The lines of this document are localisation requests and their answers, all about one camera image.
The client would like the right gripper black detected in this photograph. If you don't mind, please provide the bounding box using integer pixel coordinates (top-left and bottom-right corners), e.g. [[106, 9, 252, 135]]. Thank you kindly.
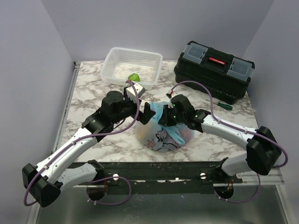
[[158, 104, 186, 126]]

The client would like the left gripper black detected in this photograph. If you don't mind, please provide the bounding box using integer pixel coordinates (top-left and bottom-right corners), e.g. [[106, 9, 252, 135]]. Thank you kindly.
[[112, 88, 156, 125]]

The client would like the light blue plastic bag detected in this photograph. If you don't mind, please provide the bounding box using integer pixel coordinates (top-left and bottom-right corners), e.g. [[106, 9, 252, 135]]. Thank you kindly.
[[136, 101, 194, 152]]

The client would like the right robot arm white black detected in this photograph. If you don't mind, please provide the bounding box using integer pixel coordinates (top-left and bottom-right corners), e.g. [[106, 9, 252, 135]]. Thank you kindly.
[[159, 94, 282, 183]]

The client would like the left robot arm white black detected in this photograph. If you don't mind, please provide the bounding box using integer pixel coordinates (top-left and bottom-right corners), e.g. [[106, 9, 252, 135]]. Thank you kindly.
[[22, 88, 155, 208]]

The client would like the green fake fruit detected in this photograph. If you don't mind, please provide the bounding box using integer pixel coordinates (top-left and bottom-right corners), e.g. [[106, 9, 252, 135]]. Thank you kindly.
[[128, 73, 140, 82]]

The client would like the white plastic basket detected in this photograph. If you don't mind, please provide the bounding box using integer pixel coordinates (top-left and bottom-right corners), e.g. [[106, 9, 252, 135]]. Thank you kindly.
[[100, 47, 163, 90]]

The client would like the black plastic toolbox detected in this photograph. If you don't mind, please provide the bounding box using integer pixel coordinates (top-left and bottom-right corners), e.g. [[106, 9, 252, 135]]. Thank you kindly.
[[174, 41, 255, 105]]

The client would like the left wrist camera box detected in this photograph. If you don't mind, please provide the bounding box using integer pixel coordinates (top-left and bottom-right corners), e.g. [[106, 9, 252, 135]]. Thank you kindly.
[[124, 83, 146, 102]]

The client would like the green handled screwdriver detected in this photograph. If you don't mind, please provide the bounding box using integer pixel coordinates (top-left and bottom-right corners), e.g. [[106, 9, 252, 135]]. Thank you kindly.
[[206, 99, 233, 111]]

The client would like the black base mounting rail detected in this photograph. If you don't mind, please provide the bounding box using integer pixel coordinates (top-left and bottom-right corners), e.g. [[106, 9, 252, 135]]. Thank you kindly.
[[88, 160, 242, 195]]

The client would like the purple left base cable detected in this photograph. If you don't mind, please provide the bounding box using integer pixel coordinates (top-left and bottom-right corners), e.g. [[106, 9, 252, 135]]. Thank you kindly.
[[86, 176, 132, 206]]

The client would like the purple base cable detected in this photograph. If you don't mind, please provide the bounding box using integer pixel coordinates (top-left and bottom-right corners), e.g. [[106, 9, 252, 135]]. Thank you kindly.
[[216, 174, 262, 203], [86, 176, 132, 206]]

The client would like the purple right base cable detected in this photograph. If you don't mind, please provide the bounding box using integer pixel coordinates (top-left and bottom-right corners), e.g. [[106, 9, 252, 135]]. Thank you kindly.
[[216, 174, 262, 203]]

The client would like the aluminium frame profile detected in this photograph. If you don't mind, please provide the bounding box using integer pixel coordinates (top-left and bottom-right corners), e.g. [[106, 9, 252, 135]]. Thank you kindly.
[[236, 168, 285, 185]]

